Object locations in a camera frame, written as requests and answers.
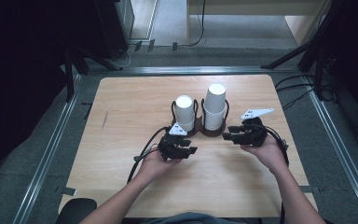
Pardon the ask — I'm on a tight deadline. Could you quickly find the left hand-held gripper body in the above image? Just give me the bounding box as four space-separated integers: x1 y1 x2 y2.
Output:
158 122 190 161

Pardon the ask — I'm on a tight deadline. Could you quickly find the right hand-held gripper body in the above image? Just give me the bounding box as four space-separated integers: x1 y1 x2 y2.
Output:
239 107 275 147

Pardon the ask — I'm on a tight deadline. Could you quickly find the dark double cup holder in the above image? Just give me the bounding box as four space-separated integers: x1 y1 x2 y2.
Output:
171 98 231 138

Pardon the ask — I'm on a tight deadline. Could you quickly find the white paper cup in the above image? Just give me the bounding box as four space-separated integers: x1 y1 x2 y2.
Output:
204 82 227 115
202 104 227 132
174 94 197 133

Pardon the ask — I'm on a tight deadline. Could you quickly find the person's right hand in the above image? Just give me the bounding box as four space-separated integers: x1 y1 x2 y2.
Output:
241 134 289 175

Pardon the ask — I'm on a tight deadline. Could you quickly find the person's left hand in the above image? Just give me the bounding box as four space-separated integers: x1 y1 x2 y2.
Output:
136 148 185 185

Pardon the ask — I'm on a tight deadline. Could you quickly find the person's blue-grey clothing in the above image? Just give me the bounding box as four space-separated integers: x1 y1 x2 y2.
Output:
143 212 241 224

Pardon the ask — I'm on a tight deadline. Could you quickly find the grey tape strip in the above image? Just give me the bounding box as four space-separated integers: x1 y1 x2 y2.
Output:
55 186 77 197
297 185 322 194

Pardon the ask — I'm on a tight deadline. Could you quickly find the black tripod stand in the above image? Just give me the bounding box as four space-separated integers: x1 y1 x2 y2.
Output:
260 0 339 101
62 46 124 103

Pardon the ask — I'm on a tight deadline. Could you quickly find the black chair seat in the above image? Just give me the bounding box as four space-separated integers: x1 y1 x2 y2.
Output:
55 198 98 224

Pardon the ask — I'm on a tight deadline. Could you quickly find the black computer cabinet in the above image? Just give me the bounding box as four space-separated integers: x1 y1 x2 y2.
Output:
93 0 135 61

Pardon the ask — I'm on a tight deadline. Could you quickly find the dark curtain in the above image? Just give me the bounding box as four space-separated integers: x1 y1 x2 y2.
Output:
0 0 101 213

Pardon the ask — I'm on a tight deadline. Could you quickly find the right hand-held gripper black cable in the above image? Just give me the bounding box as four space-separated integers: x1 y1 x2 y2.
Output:
259 124 291 224

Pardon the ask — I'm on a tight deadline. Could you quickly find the hand-held gripper black cable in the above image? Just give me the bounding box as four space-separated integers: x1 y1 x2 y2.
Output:
126 126 171 185
259 124 291 224

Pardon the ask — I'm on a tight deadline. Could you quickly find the left hand-held gripper black cable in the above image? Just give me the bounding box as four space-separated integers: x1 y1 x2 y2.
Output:
126 126 171 185

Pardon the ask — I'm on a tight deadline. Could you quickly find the black floor cable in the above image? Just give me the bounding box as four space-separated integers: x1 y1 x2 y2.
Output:
274 73 318 111

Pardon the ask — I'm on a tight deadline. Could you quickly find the aluminium frame rail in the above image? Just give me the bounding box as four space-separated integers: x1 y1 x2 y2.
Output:
87 65 300 76
302 75 358 224
11 74 82 224

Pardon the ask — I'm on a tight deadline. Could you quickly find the white floor cable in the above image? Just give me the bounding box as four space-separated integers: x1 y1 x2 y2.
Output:
110 43 138 70

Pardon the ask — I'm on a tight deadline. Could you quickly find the black hanging cable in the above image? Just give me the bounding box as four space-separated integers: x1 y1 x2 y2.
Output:
187 0 207 49

